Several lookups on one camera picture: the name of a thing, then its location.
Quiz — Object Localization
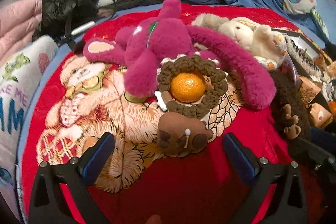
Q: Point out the brown fuzzy hair clip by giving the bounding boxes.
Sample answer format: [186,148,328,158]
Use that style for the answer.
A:
[269,71,311,156]

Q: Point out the brown capybara toy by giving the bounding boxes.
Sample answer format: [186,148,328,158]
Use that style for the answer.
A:
[157,112,214,157]

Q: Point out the brown crochet scrunchie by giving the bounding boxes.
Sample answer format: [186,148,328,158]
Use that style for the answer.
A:
[154,52,228,119]

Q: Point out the black card packet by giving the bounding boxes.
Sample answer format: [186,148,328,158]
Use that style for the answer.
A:
[279,53,302,90]

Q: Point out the gold snack packet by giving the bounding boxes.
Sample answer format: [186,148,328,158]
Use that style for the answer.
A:
[299,76,321,105]
[306,103,333,129]

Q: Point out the tangerine in box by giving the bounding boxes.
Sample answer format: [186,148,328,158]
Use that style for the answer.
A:
[328,101,336,119]

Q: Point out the red plush blanket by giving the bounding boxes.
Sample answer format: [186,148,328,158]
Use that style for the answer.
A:
[21,3,322,223]

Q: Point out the white black hair claw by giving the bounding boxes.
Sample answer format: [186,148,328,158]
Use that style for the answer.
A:
[284,35,331,83]

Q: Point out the black cardboard box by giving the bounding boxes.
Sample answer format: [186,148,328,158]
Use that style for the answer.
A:
[272,28,335,111]

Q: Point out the white monsters pillow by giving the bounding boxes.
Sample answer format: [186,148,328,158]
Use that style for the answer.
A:
[1,35,58,188]

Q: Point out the cream plush rabbit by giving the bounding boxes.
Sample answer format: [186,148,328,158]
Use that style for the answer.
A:
[191,13,287,71]

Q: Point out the tangerine inside scrunchie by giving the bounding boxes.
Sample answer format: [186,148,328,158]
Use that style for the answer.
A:
[170,72,206,103]

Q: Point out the magenta plush bunny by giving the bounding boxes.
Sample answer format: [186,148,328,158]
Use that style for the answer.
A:
[83,0,276,110]

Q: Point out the black puffer jacket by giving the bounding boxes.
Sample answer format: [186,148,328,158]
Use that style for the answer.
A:
[32,0,99,40]

